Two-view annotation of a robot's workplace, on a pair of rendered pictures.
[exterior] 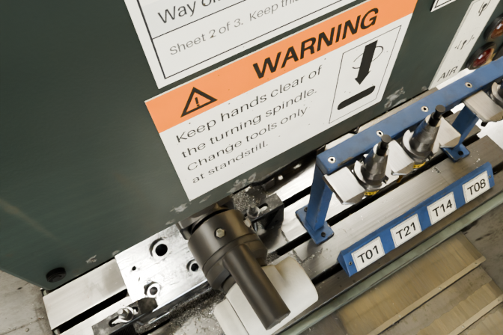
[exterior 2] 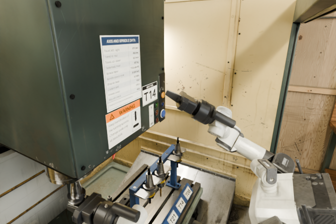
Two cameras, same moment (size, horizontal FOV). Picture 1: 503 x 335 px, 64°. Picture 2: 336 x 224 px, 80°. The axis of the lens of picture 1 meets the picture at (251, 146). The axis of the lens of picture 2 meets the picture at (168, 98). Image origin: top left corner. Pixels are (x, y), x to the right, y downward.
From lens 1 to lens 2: 0.45 m
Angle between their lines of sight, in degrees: 49
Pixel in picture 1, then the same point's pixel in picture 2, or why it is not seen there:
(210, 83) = (113, 113)
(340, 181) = (140, 193)
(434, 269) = not seen: outside the picture
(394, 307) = not seen: outside the picture
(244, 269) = (120, 206)
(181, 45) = (110, 105)
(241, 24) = (117, 103)
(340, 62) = (131, 114)
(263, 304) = (130, 212)
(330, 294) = not seen: outside the picture
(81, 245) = (89, 157)
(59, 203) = (90, 138)
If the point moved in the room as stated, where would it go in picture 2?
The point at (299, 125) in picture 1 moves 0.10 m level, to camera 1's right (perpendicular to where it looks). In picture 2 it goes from (127, 130) to (153, 122)
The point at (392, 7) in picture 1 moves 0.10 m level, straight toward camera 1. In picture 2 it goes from (136, 104) to (138, 116)
